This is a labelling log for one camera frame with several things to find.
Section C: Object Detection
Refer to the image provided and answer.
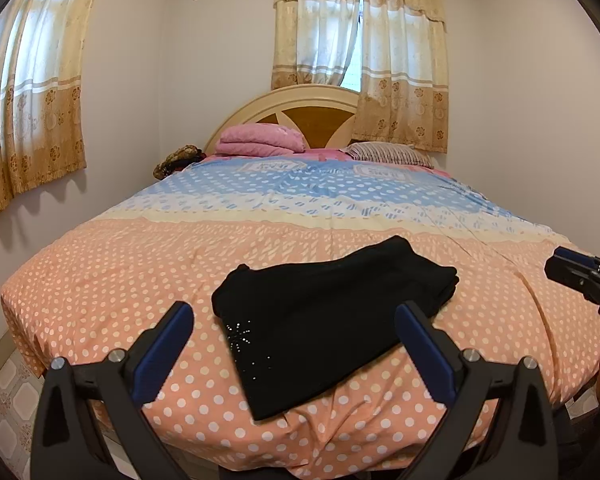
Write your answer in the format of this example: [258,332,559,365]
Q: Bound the polka dot bedspread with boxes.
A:
[0,152,600,476]

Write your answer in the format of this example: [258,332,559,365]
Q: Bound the wooden headboard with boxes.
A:
[202,84,363,157]

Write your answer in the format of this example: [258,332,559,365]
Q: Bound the brown patterned cloth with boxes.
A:
[152,145,204,180]

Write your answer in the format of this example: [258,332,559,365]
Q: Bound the pink blanket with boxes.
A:
[215,122,307,158]

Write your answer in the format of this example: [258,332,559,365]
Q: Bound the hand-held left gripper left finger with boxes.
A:
[30,301,196,480]

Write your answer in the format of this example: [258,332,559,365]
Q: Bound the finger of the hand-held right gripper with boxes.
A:
[544,256,590,292]
[554,246,600,270]

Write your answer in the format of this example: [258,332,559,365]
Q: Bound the beige floral curtain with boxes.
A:
[271,0,451,155]
[0,0,108,222]

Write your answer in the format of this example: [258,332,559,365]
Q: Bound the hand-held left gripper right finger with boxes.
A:
[394,300,561,480]

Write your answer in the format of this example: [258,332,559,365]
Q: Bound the black pants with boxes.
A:
[211,236,460,422]

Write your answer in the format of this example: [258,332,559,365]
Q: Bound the striped pillow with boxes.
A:
[342,141,436,170]

